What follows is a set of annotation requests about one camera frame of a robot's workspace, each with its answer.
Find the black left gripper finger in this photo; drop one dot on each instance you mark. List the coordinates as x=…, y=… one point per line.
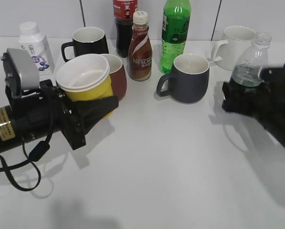
x=91, y=112

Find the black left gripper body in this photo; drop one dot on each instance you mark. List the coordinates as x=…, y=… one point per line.
x=66, y=117

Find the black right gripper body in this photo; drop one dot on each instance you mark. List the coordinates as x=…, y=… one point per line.
x=265, y=103

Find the yellow paper cup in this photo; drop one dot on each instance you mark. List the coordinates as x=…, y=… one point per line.
x=85, y=78

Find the clear water bottle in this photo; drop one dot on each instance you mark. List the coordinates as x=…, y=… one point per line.
x=245, y=76

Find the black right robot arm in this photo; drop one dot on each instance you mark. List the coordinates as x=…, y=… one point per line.
x=265, y=103

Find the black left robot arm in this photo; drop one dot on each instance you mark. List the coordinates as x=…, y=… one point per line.
x=27, y=118

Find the dark red ceramic mug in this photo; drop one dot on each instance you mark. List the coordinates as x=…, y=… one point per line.
x=117, y=74

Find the black ceramic mug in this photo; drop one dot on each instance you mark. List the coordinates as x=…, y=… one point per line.
x=87, y=40

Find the white ceramic mug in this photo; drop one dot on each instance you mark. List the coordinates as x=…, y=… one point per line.
x=235, y=40

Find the brown Nescafe coffee bottle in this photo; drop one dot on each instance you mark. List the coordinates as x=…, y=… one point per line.
x=140, y=50

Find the dark grey ceramic mug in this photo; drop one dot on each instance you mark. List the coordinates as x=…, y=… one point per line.
x=188, y=80

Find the white yogurt carton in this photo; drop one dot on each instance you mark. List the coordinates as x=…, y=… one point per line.
x=36, y=44

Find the dark cola bottle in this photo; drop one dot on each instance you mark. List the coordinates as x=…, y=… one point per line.
x=123, y=11

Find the green soda bottle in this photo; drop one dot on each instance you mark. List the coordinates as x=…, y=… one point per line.
x=176, y=19

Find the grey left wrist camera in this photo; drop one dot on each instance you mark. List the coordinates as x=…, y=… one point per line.
x=21, y=72

